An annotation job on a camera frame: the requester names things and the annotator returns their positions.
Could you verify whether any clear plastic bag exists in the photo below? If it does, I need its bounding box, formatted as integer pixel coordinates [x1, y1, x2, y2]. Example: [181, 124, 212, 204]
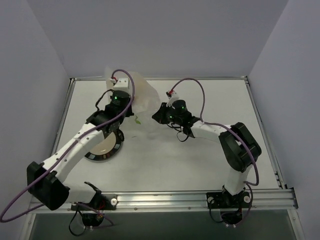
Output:
[120, 71, 161, 134]

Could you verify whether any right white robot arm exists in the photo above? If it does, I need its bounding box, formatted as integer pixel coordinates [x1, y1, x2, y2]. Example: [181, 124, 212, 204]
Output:
[152, 99, 262, 207]

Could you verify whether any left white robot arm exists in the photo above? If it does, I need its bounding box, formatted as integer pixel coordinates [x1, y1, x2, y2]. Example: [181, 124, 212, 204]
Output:
[27, 90, 133, 211]

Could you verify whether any round plate with dark rim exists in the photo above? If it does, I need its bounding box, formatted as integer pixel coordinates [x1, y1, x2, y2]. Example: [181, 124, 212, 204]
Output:
[84, 129, 125, 162]

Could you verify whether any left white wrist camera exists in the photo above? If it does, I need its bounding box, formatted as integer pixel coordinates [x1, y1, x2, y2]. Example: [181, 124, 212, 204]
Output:
[106, 78, 130, 93]

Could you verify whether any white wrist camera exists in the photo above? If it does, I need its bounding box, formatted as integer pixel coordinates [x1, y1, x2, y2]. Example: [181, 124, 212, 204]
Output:
[106, 78, 130, 93]
[166, 90, 180, 107]

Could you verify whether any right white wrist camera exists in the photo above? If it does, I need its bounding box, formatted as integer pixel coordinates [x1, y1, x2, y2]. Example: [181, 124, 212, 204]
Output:
[166, 90, 180, 107]

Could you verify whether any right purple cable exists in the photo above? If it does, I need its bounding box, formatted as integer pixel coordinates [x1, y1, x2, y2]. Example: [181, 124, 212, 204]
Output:
[171, 77, 260, 223]

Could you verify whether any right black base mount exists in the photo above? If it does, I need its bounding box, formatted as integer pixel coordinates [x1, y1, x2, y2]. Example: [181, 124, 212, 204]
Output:
[206, 191, 252, 209]

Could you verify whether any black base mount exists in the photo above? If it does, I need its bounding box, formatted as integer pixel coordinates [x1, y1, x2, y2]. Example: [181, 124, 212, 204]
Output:
[72, 181, 118, 211]
[206, 191, 252, 209]

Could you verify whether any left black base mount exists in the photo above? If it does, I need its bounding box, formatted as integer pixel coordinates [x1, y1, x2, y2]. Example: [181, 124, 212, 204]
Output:
[72, 181, 118, 211]

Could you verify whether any aluminium front rail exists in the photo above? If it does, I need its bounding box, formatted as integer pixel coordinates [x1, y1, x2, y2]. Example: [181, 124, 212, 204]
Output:
[27, 188, 300, 213]

